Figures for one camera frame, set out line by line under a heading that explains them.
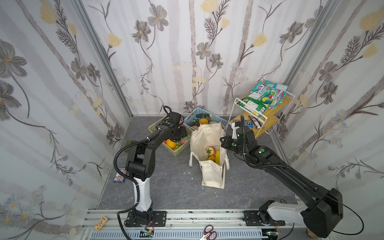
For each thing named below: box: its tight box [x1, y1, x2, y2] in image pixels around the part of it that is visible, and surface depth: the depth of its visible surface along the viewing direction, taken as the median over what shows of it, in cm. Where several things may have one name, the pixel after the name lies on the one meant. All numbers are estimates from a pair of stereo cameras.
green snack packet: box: [237, 90, 272, 117], surface depth 79 cm
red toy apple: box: [206, 146, 216, 156], surface depth 97 cm
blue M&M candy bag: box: [244, 120, 254, 128], surface depth 95 cm
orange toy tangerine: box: [199, 118, 209, 125], surface depth 109 cm
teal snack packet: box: [252, 80, 289, 109], surface depth 82 cm
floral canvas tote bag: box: [189, 122, 230, 189], surface depth 86 cm
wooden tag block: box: [94, 216, 109, 232], surface depth 73 cm
